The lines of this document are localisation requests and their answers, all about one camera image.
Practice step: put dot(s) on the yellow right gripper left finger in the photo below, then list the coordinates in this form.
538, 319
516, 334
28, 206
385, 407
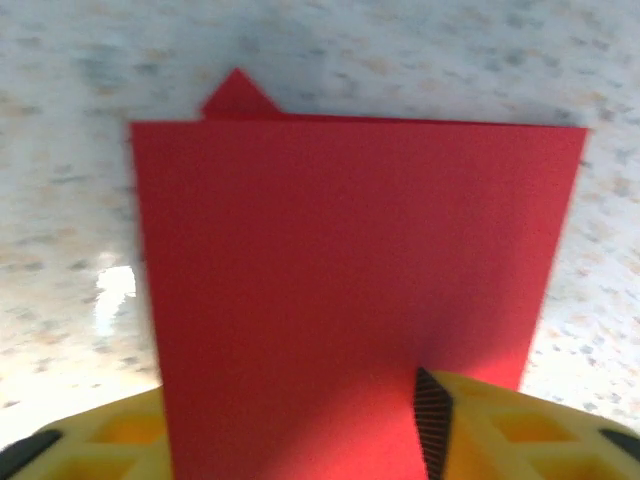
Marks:
100, 445

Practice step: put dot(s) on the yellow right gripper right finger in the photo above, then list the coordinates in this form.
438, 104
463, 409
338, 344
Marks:
525, 440

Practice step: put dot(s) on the red cloth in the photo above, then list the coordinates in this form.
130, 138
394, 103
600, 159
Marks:
350, 250

